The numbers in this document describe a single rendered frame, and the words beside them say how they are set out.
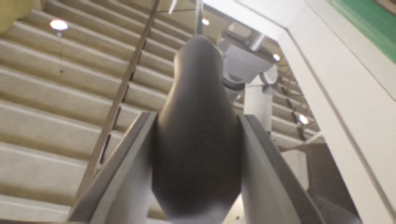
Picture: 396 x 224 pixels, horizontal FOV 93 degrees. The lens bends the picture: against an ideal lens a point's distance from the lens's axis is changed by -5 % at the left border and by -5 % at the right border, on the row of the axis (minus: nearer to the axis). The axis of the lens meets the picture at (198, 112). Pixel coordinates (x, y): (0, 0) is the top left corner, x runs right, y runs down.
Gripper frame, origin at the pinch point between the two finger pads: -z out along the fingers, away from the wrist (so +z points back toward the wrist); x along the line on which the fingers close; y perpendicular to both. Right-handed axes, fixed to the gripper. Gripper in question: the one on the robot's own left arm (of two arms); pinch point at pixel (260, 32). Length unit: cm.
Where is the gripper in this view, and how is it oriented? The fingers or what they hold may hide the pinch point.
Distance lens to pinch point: 39.4
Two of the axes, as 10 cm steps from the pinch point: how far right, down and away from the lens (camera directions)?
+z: -4.3, 5.9, 6.8
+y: 0.1, -7.5, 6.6
